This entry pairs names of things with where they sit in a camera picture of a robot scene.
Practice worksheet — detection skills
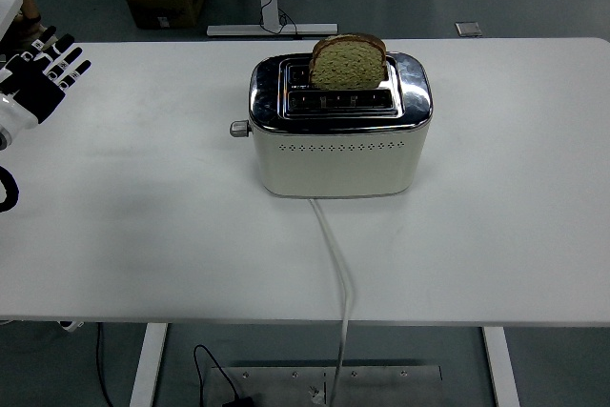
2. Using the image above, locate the brown bread slice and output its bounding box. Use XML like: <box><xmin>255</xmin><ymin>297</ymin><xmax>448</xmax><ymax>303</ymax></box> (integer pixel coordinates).
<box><xmin>308</xmin><ymin>33</ymin><xmax>389</xmax><ymax>92</ymax></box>

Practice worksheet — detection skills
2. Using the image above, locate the white toaster power cord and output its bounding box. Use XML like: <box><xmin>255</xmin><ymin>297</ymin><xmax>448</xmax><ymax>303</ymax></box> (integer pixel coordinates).
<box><xmin>307</xmin><ymin>196</ymin><xmax>356</xmax><ymax>401</ymax></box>

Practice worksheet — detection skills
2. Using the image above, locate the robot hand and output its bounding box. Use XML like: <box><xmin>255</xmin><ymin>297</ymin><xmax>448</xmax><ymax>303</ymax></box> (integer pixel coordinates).
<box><xmin>0</xmin><ymin>25</ymin><xmax>92</xmax><ymax>152</ymax></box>

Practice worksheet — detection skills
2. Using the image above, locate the white side table top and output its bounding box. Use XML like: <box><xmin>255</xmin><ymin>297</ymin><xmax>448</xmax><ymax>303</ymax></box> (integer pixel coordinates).
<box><xmin>0</xmin><ymin>0</ymin><xmax>25</xmax><ymax>30</ymax></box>

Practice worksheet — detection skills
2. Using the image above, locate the black cable with adapter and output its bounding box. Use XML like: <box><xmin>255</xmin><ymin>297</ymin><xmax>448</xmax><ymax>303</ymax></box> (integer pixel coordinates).
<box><xmin>192</xmin><ymin>344</ymin><xmax>256</xmax><ymax>407</ymax></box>

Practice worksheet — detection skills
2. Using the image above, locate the white table leg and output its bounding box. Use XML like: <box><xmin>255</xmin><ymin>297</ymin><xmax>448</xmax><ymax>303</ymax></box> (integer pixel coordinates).
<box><xmin>129</xmin><ymin>322</ymin><xmax>170</xmax><ymax>407</ymax></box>
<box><xmin>481</xmin><ymin>326</ymin><xmax>521</xmax><ymax>407</ymax></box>

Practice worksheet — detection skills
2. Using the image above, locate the cream and chrome toaster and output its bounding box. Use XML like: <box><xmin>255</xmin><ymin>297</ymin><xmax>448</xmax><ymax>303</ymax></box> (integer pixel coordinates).
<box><xmin>247</xmin><ymin>51</ymin><xmax>435</xmax><ymax>199</ymax></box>

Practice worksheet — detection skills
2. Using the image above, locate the thin black hanging cable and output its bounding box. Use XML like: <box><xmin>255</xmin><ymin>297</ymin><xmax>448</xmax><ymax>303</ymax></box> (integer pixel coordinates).
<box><xmin>95</xmin><ymin>322</ymin><xmax>114</xmax><ymax>407</ymax></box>

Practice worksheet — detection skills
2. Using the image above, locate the grey metal plate with screws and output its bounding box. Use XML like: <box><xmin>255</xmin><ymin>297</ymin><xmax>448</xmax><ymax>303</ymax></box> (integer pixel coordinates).
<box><xmin>208</xmin><ymin>364</ymin><xmax>444</xmax><ymax>407</ymax></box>

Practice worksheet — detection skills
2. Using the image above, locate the brown cardboard box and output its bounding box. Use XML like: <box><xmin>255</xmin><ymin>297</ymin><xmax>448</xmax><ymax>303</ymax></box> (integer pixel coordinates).
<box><xmin>125</xmin><ymin>0</ymin><xmax>207</xmax><ymax>31</ymax></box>

